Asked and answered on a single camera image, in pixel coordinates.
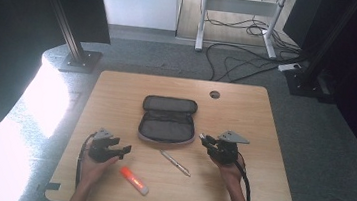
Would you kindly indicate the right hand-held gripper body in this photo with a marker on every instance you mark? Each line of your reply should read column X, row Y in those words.
column 226, row 149

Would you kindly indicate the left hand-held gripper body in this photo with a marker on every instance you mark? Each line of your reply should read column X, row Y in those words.
column 100, row 151

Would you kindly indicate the orange highlighter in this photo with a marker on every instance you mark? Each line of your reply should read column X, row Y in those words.
column 134, row 180

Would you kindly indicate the silver pen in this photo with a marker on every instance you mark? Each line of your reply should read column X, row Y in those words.
column 175, row 163

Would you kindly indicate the black pencil case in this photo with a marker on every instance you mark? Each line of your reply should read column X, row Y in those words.
column 167, row 127

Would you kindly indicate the person's left hand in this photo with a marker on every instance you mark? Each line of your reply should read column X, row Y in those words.
column 95, row 169

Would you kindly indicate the person's right hand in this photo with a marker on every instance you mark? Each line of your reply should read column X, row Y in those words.
column 230, row 174

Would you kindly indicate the white power strip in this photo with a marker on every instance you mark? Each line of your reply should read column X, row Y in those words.
column 289, row 67

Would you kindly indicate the black metal stand with base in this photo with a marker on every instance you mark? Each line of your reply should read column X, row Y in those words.
column 72, row 40
column 313, row 69

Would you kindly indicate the white metal desk frame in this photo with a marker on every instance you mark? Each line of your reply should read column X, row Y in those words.
column 240, row 5

